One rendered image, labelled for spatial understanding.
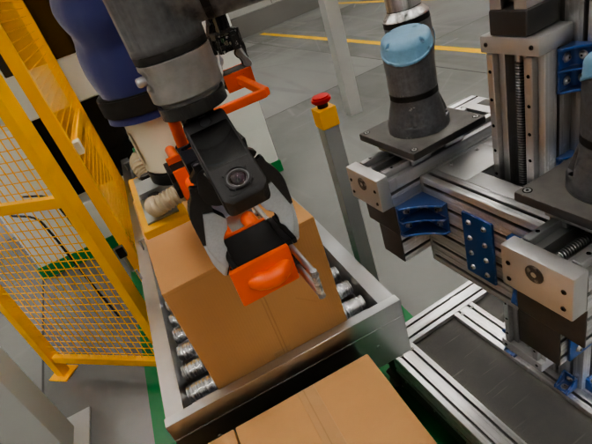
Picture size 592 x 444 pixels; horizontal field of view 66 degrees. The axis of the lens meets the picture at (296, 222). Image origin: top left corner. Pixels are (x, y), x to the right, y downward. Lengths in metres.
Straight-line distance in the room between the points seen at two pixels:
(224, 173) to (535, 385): 1.36
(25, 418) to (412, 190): 1.69
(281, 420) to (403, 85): 0.87
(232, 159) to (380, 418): 0.87
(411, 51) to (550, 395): 1.07
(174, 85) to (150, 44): 0.04
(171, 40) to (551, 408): 1.42
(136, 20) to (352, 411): 1.00
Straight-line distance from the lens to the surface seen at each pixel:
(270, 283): 0.52
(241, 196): 0.41
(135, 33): 0.46
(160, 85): 0.46
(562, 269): 0.81
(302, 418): 1.24
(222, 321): 1.17
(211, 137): 0.46
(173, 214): 1.01
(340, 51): 4.16
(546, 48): 0.99
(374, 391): 1.23
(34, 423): 2.20
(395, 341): 1.42
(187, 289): 1.10
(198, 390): 1.43
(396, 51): 1.11
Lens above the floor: 1.53
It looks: 31 degrees down
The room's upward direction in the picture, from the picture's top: 19 degrees counter-clockwise
